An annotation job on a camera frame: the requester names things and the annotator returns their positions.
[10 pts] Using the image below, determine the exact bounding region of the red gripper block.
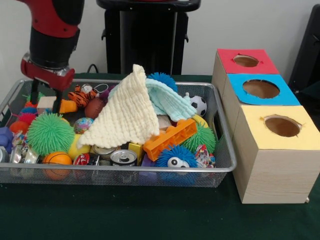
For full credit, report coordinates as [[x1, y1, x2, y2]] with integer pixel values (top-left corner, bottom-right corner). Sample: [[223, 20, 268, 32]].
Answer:
[[20, 53, 76, 114]]

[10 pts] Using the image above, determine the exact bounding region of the orange toy brick with studs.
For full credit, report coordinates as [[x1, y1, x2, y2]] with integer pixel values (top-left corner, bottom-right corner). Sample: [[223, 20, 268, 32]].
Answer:
[[59, 99, 79, 114]]

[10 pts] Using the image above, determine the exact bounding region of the cream yellow knitted cloth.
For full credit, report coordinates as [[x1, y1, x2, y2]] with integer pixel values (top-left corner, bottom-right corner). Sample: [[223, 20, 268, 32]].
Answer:
[[76, 64, 161, 149]]

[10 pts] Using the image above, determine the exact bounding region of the shallow clear mesh bin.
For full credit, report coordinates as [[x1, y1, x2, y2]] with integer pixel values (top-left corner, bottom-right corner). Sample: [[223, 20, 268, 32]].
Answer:
[[0, 77, 238, 188]]

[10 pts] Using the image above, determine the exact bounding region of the wooden box with three holes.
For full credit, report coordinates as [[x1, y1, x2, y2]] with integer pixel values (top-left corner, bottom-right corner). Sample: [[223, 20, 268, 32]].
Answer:
[[211, 48, 320, 204]]

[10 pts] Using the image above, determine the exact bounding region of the striped orange tiger toy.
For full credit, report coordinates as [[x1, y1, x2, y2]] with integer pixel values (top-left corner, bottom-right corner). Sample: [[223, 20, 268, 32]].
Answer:
[[67, 84, 99, 109]]

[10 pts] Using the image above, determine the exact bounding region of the light green spiky ball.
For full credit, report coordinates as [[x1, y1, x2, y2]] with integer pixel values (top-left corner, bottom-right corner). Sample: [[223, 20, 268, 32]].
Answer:
[[26, 112, 76, 156]]

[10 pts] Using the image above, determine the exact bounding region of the small brown football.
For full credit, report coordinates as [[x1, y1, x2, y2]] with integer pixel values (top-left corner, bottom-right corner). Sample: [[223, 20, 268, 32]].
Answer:
[[84, 97, 106, 120]]

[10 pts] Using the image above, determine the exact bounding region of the small orange basketball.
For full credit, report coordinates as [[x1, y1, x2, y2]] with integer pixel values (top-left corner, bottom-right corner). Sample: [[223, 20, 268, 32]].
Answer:
[[42, 151, 74, 180]]

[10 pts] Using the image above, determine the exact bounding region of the black drink can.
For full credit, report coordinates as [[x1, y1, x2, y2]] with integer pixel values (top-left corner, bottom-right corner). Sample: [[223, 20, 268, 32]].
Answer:
[[110, 149, 138, 167]]

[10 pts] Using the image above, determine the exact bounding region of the plain blue spiky ball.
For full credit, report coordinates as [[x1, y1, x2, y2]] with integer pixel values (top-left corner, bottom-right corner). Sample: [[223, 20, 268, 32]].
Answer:
[[147, 72, 178, 94]]

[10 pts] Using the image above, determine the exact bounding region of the pale blue waffle cloth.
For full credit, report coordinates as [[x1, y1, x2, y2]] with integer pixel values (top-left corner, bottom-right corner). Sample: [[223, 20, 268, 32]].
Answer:
[[107, 78, 198, 122]]

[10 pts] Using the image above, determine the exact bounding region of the long orange toy brick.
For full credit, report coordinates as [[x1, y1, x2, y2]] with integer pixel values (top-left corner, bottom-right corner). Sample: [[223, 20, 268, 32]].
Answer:
[[143, 118, 198, 162]]

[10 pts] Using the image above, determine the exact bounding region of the blue spiky ball with eyes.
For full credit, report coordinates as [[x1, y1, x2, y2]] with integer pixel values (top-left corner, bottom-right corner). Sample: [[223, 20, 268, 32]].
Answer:
[[155, 145, 199, 186]]

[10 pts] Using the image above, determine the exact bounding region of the small soccer ball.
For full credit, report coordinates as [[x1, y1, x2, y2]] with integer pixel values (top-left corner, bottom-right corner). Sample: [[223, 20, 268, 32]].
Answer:
[[190, 95, 208, 117]]

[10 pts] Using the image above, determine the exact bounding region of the dark green table cloth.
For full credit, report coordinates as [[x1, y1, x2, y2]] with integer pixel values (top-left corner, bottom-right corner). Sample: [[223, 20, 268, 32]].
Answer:
[[0, 72, 320, 240]]

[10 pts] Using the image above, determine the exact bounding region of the large green spiky ball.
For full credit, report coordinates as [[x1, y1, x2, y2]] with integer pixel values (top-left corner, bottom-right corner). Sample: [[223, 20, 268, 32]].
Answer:
[[181, 120, 218, 154]]

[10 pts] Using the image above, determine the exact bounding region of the black upright panel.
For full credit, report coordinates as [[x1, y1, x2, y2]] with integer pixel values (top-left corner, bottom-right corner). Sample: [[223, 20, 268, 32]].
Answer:
[[290, 4, 320, 93]]

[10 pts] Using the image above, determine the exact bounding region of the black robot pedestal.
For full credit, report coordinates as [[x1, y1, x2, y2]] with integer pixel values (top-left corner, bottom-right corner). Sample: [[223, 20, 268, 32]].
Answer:
[[96, 0, 202, 76]]

